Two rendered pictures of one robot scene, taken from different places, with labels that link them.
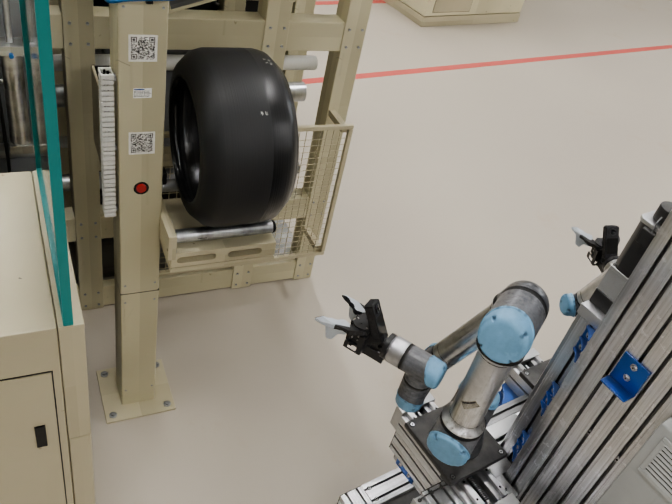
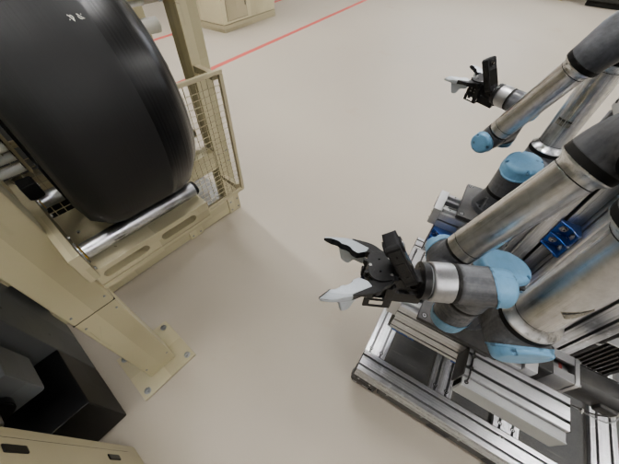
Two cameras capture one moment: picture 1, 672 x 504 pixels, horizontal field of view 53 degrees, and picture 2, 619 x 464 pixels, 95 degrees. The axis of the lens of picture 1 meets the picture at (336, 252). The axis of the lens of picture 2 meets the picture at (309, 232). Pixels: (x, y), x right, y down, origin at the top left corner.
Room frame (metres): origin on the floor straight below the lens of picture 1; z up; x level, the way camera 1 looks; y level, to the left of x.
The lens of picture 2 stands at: (1.05, 0.11, 1.51)
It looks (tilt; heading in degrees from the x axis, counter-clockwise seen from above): 50 degrees down; 341
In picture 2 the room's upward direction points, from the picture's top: 2 degrees clockwise
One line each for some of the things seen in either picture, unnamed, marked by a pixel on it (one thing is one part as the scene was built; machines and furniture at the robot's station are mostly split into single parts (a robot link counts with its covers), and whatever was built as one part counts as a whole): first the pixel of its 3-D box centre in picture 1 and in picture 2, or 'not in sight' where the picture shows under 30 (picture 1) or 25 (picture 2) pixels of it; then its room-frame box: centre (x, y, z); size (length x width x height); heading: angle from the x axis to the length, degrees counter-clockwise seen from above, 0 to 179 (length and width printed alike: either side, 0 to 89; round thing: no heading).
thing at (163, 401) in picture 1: (135, 389); (156, 356); (1.68, 0.66, 0.01); 0.27 x 0.27 x 0.02; 32
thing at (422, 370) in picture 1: (423, 367); (478, 286); (1.21, -0.29, 1.04); 0.11 x 0.08 x 0.09; 67
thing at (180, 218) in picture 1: (209, 229); (133, 218); (1.84, 0.45, 0.80); 0.37 x 0.36 x 0.02; 32
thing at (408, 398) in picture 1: (415, 387); (453, 301); (1.22, -0.30, 0.94); 0.11 x 0.08 x 0.11; 157
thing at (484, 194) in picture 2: not in sight; (497, 199); (1.60, -0.85, 0.77); 0.15 x 0.15 x 0.10
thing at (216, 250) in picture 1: (221, 246); (150, 232); (1.72, 0.38, 0.83); 0.36 x 0.09 x 0.06; 122
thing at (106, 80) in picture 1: (109, 146); not in sight; (1.61, 0.71, 1.19); 0.05 x 0.04 x 0.48; 32
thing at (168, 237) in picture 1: (159, 211); (53, 228); (1.74, 0.60, 0.90); 0.40 x 0.03 x 0.10; 32
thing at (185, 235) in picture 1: (224, 231); (143, 216); (1.72, 0.37, 0.90); 0.35 x 0.05 x 0.05; 122
